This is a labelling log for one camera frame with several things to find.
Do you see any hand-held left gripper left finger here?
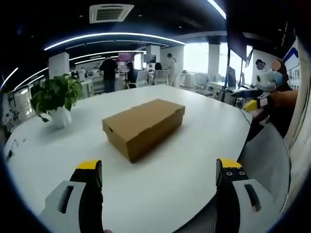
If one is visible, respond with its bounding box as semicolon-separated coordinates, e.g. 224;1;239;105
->
38;159;104;233

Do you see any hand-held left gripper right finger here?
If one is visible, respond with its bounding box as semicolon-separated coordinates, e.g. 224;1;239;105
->
215;158;280;233

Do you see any brown cardboard shoe box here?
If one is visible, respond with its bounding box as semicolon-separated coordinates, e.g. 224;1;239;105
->
102;98;186;164

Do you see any blue face mask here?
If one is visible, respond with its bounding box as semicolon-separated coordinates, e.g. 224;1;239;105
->
274;71;285;86

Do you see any black desk monitor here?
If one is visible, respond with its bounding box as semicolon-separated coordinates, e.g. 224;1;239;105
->
226;67;237;88

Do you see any white office chair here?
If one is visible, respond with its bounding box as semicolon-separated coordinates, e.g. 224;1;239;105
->
153;69;170;86
194;72;212;96
128;70;149;89

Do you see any large dark display panel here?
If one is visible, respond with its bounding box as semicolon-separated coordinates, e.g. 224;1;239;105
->
226;23;248;59

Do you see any grey mesh office chair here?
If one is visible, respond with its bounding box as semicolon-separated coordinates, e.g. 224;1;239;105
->
167;126;292;233

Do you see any white plant pot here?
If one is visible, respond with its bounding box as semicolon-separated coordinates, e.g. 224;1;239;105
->
50;106;72;130

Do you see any green potted plant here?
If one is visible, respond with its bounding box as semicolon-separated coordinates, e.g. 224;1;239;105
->
30;73;85;122

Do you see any long ceiling light strip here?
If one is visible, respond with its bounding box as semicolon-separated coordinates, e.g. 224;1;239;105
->
43;32;187;51

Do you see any ceiling air conditioner unit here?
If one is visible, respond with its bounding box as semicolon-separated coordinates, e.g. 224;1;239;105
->
89;4;135;24

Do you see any white and blue wall board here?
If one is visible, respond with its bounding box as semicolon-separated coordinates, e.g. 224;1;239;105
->
282;38;307;93

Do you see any thin cable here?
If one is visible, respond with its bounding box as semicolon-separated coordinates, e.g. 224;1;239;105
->
6;139;19;160

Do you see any purple wall screen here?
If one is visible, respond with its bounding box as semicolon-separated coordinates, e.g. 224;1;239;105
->
118;52;135;63

